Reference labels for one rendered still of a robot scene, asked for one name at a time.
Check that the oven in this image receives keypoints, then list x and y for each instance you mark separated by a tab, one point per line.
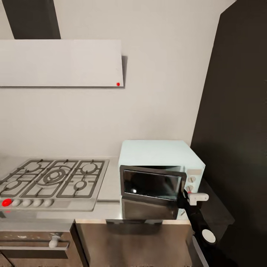
25	244

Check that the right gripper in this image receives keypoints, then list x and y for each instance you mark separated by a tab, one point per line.
184	204

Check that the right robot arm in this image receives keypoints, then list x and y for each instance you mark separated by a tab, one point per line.
204	240

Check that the burner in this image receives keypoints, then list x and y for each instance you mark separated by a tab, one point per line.
53	185

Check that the fridge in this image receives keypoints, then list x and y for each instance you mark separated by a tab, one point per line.
230	134

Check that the range hood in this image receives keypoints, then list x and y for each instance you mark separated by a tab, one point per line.
37	56

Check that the microwave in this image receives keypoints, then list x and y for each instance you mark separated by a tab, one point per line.
157	170

